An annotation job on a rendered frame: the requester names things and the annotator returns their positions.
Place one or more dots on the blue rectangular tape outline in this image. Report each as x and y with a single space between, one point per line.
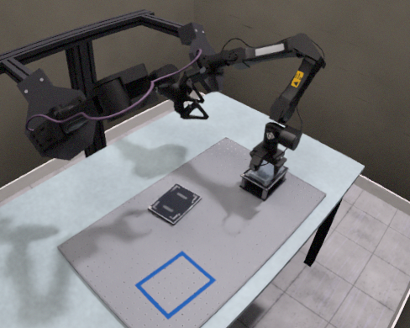
168 316

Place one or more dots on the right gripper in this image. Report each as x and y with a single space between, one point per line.
178 96

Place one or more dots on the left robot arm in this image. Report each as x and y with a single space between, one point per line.
284 107

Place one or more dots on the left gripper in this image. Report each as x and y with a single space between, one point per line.
268 152

